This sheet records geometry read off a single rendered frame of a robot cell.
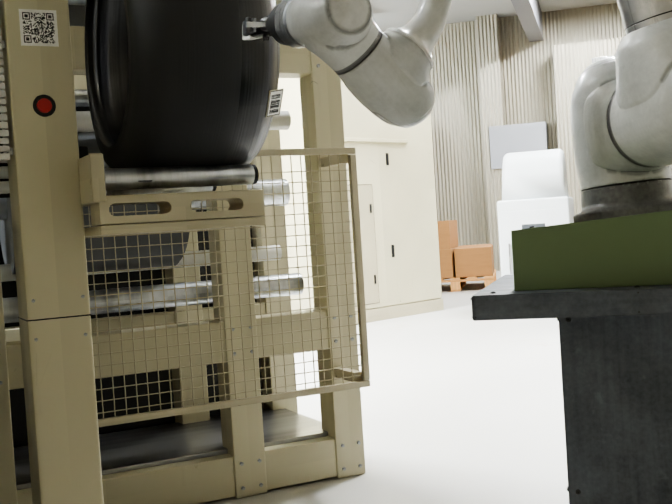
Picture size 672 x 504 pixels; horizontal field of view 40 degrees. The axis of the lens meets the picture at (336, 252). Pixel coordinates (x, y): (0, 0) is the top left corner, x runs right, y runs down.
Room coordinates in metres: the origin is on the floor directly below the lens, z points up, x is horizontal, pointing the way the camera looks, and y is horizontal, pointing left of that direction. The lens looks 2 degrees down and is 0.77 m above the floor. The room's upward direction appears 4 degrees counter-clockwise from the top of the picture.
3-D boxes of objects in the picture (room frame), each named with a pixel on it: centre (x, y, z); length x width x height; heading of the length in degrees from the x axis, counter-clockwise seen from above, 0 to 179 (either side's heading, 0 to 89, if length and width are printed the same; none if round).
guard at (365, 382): (2.51, 0.33, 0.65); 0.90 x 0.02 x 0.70; 116
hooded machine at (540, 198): (7.60, -1.66, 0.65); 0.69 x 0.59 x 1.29; 165
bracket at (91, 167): (2.04, 0.55, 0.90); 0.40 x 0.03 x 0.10; 26
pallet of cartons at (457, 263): (10.57, -1.37, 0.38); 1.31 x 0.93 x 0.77; 164
